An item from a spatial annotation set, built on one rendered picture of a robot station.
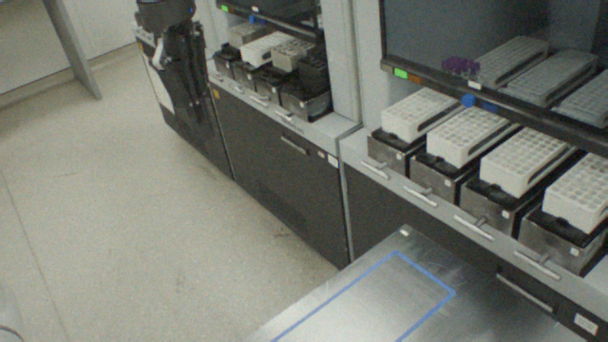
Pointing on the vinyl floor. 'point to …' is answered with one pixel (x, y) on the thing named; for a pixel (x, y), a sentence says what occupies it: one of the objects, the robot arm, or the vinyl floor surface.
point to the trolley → (411, 302)
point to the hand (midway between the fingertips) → (199, 120)
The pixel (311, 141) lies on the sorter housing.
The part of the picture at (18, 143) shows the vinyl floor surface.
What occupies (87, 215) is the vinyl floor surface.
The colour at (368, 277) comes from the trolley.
